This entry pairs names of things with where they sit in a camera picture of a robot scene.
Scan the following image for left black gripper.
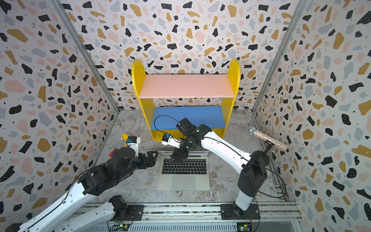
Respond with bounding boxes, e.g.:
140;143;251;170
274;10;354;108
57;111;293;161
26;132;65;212
116;150;159;184

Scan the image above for silver laptop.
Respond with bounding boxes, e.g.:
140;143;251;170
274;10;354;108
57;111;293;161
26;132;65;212
157;151;210;191

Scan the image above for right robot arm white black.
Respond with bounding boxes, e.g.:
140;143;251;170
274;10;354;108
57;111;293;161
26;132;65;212
171;118;270;218

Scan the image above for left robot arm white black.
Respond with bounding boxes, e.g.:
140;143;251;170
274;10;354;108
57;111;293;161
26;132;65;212
6;147;158;232

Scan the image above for yellow red toy car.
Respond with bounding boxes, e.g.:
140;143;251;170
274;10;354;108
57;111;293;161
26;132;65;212
120;133;128;143

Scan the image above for yellow shelf pink blue boards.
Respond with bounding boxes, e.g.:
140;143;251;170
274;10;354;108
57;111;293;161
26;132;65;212
131;59;241;141

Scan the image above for left green circuit board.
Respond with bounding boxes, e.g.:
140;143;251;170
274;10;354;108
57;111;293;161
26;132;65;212
110;221;128;232

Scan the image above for green circuit board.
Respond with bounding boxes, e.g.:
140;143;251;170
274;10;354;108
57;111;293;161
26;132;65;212
110;221;128;232
236;223;252;232

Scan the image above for glittery silver microphone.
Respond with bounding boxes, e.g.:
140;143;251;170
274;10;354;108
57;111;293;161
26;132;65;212
246;126;288;151

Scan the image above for black microphone stand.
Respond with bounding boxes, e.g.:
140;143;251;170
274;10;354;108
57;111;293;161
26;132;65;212
264;141;275;155

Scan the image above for right green circuit board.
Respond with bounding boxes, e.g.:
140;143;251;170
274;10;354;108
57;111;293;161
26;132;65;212
236;223;252;232

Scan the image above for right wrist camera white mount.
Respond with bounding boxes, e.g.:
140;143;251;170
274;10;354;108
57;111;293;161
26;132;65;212
161;133;182;148

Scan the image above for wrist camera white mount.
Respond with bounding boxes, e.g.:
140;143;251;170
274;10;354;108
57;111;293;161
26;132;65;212
161;133;182;148
126;136;141;157

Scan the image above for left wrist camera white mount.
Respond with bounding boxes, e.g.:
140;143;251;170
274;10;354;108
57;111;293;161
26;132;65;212
126;136;141;157

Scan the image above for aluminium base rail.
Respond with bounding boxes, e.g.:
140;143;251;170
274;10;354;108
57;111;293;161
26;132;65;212
67;202;306;232

